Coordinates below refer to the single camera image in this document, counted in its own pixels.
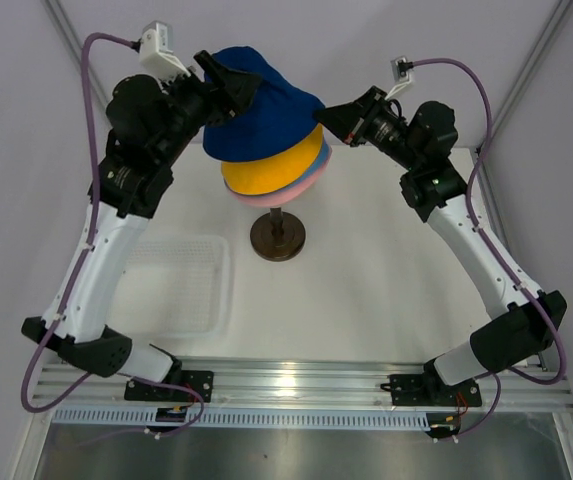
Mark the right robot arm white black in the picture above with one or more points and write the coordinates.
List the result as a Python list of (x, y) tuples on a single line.
[(523, 319)]

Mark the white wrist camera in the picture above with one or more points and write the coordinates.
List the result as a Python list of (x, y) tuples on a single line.
[(402, 70), (156, 54)]

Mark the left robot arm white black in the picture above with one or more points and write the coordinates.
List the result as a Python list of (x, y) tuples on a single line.
[(152, 121)]

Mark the right aluminium frame post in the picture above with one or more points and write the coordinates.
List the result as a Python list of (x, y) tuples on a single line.
[(537, 53)]

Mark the white slotted cable duct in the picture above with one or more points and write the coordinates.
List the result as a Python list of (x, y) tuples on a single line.
[(252, 418)]

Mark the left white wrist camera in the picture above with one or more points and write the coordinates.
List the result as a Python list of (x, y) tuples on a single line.
[(156, 54)]

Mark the aluminium front rail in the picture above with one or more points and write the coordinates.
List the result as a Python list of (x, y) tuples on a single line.
[(244, 383)]

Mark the brown round wooden stand base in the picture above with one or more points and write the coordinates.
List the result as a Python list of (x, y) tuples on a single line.
[(278, 244)]

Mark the light blue bucket hat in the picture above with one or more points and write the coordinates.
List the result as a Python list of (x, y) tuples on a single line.
[(321, 159)]

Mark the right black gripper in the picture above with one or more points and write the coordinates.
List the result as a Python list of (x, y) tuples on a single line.
[(351, 122)]

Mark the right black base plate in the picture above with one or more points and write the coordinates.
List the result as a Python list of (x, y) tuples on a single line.
[(424, 390)]

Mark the clear plastic bin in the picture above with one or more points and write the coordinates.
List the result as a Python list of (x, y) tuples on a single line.
[(174, 289)]

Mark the pink bucket hat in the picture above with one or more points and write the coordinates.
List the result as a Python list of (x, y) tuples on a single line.
[(282, 196)]

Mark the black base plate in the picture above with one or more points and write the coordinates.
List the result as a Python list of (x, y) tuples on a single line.
[(200, 382), (424, 390)]

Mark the aluminium frame post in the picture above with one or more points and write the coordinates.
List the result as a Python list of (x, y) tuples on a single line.
[(537, 53), (73, 45)]

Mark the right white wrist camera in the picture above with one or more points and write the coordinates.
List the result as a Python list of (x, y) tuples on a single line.
[(402, 70)]

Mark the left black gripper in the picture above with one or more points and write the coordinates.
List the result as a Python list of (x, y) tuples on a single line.
[(238, 88)]

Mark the right side aluminium rail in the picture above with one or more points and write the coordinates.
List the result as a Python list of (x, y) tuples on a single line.
[(502, 206)]

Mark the left aluminium frame post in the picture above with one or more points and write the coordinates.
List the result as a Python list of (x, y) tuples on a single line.
[(73, 45)]

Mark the yellow hat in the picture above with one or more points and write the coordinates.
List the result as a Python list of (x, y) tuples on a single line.
[(273, 173)]

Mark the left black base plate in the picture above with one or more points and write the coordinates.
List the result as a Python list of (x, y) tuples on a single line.
[(200, 382)]

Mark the aluminium rail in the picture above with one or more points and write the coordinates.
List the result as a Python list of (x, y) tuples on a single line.
[(244, 383), (502, 206)]

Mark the dark blue hat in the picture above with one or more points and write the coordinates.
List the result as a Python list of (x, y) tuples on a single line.
[(281, 115)]

